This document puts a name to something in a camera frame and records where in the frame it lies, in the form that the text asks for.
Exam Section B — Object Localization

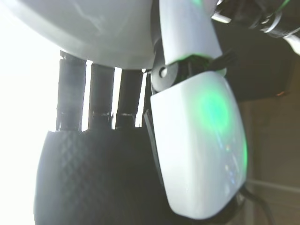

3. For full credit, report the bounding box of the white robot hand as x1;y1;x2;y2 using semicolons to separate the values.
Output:
33;0;249;225

